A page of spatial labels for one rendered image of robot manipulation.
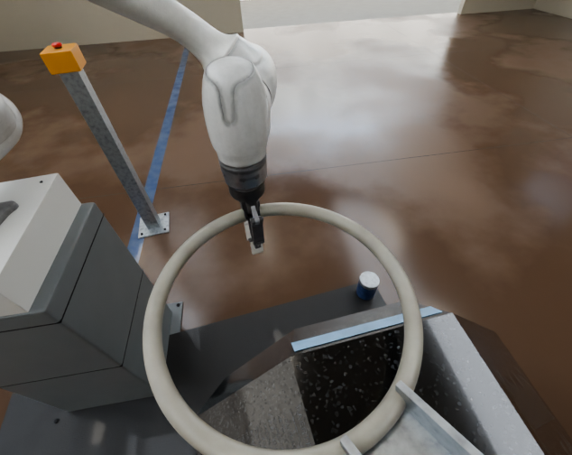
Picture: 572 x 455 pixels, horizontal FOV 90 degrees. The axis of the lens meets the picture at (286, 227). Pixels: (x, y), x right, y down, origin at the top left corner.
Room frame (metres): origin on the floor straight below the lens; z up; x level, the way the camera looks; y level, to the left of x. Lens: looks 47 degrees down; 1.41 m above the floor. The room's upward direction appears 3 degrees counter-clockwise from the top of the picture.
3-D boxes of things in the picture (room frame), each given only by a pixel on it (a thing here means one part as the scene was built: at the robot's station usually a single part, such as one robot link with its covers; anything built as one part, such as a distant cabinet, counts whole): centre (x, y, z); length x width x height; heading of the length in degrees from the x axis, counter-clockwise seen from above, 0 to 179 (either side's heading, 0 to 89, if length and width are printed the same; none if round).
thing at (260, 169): (0.47, 0.08, 1.09); 0.09 x 0.09 x 0.06
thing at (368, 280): (0.78, -0.42, 0.08); 0.10 x 0.10 x 0.13
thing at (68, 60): (1.39, 0.91, 0.54); 0.20 x 0.20 x 1.09; 14
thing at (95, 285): (0.51, 0.80, 0.40); 0.50 x 0.50 x 0.80; 7
